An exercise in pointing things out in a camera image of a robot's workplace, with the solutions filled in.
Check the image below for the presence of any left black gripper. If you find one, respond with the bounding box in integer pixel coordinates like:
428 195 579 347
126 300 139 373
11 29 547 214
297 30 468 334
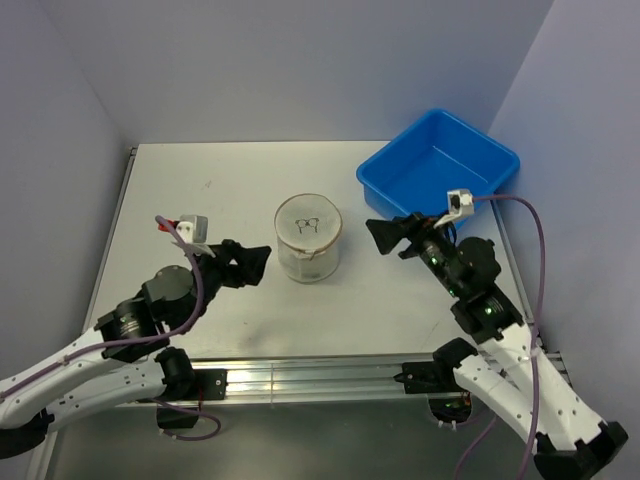
177 238 271 332

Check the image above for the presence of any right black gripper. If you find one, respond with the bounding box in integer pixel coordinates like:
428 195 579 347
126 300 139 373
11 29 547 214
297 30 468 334
364 209 462 296

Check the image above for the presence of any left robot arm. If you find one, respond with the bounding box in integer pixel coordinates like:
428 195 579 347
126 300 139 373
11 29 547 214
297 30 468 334
1 239 271 459

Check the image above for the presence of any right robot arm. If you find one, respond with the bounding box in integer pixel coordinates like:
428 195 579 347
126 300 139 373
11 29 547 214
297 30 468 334
365 213 628 479

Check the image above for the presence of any blue plastic bin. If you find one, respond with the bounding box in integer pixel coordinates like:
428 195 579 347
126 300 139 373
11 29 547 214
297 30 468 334
356 109 520 219

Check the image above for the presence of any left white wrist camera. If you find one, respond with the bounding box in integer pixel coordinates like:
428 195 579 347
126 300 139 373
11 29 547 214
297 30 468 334
157 214 215 257

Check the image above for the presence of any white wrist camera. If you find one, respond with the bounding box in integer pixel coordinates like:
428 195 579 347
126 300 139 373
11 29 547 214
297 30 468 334
157 214 215 257
434 189 475 228

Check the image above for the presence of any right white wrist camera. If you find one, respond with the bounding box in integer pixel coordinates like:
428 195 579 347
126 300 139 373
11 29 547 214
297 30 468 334
434 189 475 228

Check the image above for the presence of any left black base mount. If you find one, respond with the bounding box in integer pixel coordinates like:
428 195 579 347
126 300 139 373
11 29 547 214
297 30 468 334
156 368 227 433

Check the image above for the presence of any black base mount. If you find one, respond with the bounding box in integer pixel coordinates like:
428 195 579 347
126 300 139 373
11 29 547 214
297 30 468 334
393 360 465 395
156 368 227 433

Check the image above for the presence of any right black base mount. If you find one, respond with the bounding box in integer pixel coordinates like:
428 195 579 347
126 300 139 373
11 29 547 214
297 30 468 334
393 360 465 395

